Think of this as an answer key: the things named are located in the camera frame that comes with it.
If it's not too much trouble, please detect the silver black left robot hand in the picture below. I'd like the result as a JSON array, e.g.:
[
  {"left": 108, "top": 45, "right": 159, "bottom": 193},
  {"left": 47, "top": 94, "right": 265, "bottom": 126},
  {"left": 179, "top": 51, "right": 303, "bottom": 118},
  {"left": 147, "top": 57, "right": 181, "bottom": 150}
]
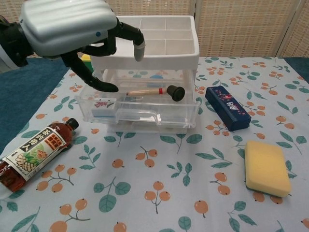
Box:
[{"left": 18, "top": 0, "right": 147, "bottom": 93}]

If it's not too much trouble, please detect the bamboo folding screen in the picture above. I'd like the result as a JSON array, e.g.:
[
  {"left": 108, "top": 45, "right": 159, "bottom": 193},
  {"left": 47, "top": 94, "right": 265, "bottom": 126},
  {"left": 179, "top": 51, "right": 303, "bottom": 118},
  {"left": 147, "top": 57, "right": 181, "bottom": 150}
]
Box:
[{"left": 0, "top": 0, "right": 309, "bottom": 59}]

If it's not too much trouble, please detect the teal table cover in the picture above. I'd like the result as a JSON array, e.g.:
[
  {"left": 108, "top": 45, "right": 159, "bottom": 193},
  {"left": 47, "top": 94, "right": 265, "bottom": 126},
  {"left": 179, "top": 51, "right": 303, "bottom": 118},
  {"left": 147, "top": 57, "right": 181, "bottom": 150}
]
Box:
[{"left": 0, "top": 57, "right": 309, "bottom": 155}]

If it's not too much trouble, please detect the green container with yellow lid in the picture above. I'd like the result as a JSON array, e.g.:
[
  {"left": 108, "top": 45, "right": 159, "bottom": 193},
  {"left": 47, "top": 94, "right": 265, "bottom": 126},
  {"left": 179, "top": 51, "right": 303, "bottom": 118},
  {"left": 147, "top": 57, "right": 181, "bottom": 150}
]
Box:
[{"left": 81, "top": 54, "right": 94, "bottom": 72}]

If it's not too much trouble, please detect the small white card pack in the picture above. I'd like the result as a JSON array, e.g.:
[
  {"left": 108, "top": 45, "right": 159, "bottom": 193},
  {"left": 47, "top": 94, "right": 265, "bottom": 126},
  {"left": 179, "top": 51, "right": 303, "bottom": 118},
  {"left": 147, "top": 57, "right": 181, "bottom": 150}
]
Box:
[{"left": 91, "top": 97, "right": 117, "bottom": 118}]

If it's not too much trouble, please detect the clear plastic drawer with trinkets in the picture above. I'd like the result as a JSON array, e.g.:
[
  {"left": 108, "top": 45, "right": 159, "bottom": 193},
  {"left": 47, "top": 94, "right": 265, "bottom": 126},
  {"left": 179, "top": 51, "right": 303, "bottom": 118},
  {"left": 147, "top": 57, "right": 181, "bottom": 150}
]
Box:
[{"left": 107, "top": 124, "right": 189, "bottom": 134}]

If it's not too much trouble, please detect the yellow sponge with green base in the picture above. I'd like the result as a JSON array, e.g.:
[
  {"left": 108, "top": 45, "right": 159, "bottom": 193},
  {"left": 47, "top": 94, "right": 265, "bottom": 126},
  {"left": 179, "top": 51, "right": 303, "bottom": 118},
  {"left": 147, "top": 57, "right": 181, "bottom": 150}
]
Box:
[{"left": 244, "top": 141, "right": 292, "bottom": 198}]

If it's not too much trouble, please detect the small wooden plunger black cup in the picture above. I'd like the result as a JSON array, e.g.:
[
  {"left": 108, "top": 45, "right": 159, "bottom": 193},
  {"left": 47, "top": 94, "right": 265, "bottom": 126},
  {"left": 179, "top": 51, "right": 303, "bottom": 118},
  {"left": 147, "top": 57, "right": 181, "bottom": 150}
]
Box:
[{"left": 126, "top": 85, "right": 186, "bottom": 102}]

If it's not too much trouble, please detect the brown tea bottle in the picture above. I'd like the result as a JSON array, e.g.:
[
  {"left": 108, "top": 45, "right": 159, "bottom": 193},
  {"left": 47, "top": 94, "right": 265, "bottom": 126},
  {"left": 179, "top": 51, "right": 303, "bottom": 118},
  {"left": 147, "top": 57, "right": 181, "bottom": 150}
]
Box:
[{"left": 0, "top": 117, "right": 80, "bottom": 193}]

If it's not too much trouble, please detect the clear plastic drawer with tile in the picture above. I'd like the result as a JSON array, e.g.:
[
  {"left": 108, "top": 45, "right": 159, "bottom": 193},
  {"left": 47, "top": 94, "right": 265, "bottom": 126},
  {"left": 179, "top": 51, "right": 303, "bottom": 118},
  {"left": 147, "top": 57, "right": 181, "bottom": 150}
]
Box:
[{"left": 74, "top": 72, "right": 202, "bottom": 129}]

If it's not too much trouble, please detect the floral fruit print tablecloth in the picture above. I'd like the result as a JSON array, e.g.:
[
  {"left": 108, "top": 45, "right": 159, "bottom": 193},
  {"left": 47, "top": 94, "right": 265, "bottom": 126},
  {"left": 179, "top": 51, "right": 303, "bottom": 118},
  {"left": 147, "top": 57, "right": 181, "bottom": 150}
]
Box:
[{"left": 0, "top": 57, "right": 309, "bottom": 232}]

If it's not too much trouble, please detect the dark blue floral box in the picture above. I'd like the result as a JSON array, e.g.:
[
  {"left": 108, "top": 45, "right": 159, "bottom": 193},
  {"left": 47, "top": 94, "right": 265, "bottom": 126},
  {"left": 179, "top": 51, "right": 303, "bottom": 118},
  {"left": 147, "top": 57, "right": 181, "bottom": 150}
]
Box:
[{"left": 205, "top": 86, "right": 252, "bottom": 132}]

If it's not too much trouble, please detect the white plastic drawer organizer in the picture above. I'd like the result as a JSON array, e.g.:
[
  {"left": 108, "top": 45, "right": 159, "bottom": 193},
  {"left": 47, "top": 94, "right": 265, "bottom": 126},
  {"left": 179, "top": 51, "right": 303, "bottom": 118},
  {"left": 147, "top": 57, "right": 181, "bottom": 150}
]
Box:
[{"left": 89, "top": 15, "right": 201, "bottom": 134}]

